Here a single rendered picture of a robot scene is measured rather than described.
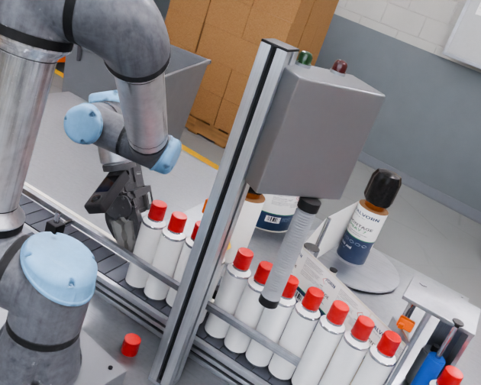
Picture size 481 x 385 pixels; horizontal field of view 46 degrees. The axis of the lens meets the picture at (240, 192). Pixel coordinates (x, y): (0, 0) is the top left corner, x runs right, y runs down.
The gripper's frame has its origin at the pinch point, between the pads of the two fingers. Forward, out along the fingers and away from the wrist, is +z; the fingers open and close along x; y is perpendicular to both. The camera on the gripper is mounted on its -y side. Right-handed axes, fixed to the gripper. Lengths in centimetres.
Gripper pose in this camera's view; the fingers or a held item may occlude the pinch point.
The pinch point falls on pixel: (129, 253)
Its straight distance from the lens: 128.1
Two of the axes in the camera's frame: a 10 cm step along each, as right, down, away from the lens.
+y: 4.6, -2.3, 8.6
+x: -8.8, 0.4, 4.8
